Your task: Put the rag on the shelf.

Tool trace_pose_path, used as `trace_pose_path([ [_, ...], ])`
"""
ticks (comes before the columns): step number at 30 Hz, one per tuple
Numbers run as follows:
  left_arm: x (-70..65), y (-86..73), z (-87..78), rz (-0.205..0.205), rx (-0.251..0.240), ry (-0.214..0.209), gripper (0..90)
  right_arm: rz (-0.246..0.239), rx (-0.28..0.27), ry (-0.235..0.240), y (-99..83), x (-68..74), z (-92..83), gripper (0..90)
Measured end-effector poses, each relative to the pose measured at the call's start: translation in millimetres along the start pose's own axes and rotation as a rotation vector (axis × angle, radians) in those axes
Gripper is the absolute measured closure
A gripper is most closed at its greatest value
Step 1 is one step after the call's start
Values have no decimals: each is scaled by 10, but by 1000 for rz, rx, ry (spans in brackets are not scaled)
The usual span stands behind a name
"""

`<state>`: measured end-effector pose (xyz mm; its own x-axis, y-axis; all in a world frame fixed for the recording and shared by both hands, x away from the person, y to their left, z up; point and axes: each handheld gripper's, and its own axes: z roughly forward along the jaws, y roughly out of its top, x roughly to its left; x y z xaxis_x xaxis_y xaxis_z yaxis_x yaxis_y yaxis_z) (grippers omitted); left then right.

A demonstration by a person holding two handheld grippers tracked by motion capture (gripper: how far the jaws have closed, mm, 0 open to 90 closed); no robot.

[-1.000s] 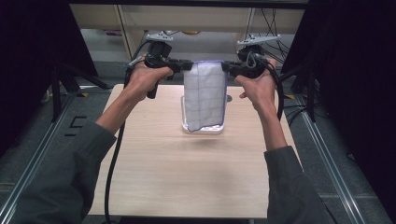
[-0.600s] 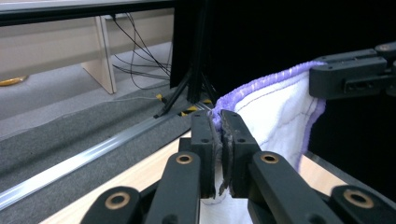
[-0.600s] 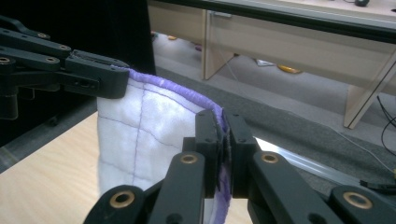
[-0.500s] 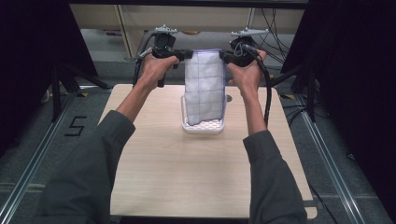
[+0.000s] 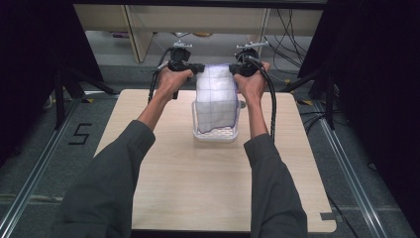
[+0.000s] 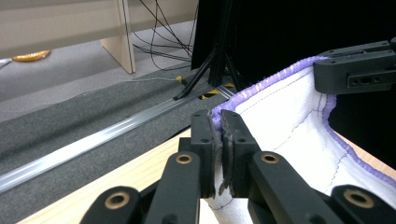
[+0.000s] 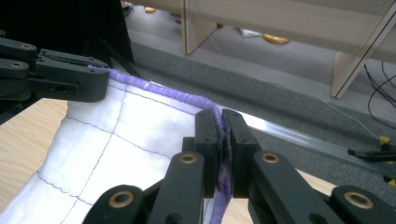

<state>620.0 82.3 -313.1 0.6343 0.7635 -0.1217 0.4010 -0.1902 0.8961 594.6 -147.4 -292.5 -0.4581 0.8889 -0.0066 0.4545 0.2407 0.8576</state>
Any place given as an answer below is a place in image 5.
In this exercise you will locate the yellow round object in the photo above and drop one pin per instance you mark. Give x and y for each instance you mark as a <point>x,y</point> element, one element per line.
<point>202,34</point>

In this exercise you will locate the metal floor rail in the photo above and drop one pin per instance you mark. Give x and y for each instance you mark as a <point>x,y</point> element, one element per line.
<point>350,178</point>
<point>36,172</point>

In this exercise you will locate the white cloth with purple edging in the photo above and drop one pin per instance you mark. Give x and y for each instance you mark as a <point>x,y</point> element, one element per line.
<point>216,95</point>

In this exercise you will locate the person's right hand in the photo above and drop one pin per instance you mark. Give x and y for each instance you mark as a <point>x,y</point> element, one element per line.
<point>252,87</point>

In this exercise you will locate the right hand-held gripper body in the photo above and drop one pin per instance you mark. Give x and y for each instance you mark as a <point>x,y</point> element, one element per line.
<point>249,59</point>

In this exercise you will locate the person's left hand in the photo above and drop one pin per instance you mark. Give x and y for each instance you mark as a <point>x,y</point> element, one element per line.
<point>170,82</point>

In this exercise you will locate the black metal stand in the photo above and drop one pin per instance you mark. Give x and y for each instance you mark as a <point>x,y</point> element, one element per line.
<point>330,102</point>
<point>60,99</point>

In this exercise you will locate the black curtain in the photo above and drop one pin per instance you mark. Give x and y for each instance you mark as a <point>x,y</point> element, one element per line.
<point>36,49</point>
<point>376,82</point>

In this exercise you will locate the beige desk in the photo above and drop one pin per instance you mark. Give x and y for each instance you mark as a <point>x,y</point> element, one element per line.
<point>198,20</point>

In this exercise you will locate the dark round table grommet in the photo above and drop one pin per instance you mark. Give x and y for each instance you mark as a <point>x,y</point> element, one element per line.
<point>243,105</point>

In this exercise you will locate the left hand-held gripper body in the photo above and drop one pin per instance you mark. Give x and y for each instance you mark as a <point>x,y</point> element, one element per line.
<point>180,56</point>

